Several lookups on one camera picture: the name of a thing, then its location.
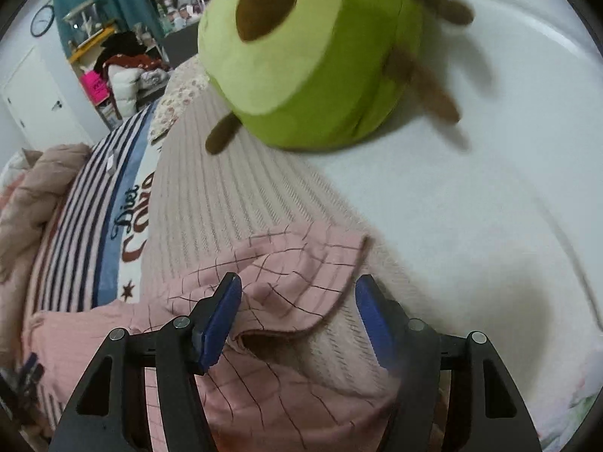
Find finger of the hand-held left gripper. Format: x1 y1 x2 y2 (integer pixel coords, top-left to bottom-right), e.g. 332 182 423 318
12 352 45 389

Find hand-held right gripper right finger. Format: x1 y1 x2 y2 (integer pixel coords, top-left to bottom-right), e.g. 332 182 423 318
355 273 542 452

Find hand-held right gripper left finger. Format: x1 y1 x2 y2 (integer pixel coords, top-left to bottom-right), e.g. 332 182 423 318
48 272 243 452

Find pink checked pants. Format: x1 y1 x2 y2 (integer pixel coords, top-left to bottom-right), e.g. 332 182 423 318
23 223 401 452

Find beige ribbed bedspread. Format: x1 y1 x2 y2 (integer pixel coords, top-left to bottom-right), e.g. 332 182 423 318
141 54 446 401

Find striped printed blanket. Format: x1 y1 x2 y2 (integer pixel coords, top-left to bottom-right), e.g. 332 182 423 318
23 101 165 429

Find beige and grey comforter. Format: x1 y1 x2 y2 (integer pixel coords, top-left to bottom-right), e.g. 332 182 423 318
0 144 93 288

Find floral pillow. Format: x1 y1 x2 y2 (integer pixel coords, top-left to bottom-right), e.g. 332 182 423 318
148 70 211 143

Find white quilted garment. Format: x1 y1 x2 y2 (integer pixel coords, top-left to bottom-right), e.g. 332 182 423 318
107 63 143 119

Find green avocado plush toy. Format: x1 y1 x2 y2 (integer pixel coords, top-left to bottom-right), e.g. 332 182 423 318
197 0 474 155

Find pink bag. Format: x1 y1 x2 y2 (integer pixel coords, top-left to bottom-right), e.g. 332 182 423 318
80 70 110 107

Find white door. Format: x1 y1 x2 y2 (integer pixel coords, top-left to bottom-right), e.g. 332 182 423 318
0 46 91 152

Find red floral garment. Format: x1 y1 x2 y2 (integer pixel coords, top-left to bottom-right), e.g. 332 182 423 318
104 54 167 72

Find black garment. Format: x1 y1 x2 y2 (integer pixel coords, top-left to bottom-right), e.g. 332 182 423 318
100 31 148 63

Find yellow shelf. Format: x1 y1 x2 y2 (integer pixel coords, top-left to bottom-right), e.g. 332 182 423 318
66 26 116 64

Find round wall clock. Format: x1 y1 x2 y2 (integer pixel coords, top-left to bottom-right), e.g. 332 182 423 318
30 4 56 37

